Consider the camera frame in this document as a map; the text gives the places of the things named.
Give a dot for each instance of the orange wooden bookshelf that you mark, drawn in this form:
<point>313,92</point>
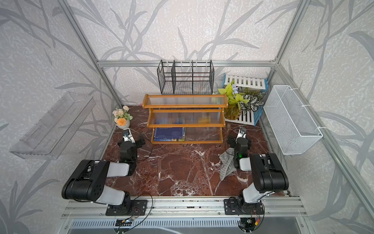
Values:
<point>200,116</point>

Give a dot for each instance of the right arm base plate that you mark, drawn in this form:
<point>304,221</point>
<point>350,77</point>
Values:
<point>234,206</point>

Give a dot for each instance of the black wire mesh organizer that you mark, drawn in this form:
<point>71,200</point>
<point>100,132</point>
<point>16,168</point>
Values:
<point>186,77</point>

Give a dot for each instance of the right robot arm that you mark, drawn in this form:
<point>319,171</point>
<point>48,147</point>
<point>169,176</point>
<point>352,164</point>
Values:
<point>267,172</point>

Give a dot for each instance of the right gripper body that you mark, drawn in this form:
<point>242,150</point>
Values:
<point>233,144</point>

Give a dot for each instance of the white wire mesh basket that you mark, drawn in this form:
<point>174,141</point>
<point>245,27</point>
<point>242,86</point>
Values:
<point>292,124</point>

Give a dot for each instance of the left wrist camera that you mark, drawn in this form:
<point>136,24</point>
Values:
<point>127,136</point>

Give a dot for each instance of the flower pot with orange flowers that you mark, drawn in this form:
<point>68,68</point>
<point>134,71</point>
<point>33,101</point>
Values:
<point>122,118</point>

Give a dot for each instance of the aluminium rail frame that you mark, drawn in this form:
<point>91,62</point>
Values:
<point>176,207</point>

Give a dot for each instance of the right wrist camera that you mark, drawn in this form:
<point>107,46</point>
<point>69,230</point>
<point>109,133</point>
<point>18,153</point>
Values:
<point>241,133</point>

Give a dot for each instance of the green potted plant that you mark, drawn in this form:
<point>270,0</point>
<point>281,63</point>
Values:
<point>241,102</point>

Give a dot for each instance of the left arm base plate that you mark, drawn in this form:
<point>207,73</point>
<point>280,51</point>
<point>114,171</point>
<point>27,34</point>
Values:
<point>133,207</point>

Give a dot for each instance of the blue book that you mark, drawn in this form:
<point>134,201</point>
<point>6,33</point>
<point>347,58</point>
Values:
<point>169,134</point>

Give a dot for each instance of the clear acrylic wall shelf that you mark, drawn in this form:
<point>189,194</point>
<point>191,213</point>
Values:
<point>47,139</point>

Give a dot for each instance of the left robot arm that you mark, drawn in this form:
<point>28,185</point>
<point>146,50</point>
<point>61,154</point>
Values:
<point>88,182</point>

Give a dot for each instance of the grey striped fluffy cloth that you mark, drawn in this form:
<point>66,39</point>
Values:
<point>227,160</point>

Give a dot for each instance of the white and blue slatted crate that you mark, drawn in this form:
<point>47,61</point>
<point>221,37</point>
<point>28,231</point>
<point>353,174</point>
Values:
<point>257,84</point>

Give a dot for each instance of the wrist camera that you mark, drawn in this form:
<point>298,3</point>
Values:
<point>127,136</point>
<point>241,133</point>

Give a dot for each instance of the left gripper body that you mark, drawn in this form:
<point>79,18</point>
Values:
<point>137,145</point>

